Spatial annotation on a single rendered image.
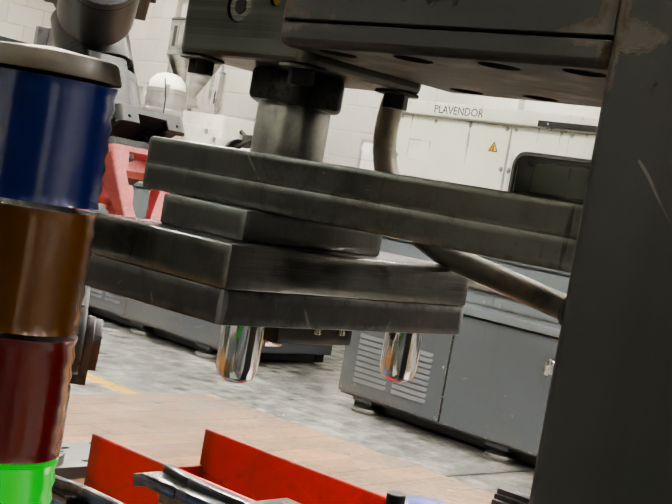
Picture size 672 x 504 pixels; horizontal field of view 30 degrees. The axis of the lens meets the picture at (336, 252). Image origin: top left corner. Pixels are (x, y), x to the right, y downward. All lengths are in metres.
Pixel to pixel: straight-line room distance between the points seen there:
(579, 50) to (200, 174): 0.23
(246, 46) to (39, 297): 0.28
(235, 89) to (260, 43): 10.23
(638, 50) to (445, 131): 6.05
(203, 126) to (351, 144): 1.39
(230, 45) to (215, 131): 8.13
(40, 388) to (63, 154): 0.06
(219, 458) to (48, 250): 0.70
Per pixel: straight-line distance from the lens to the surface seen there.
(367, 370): 6.68
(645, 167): 0.44
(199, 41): 0.63
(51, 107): 0.34
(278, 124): 0.62
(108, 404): 1.38
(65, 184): 0.34
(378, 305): 0.63
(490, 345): 6.15
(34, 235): 0.34
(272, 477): 0.99
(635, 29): 0.45
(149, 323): 8.11
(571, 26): 0.47
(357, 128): 9.69
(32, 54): 0.34
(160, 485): 0.76
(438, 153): 6.50
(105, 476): 0.95
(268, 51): 0.59
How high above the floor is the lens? 1.17
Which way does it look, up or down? 3 degrees down
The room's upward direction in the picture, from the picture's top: 10 degrees clockwise
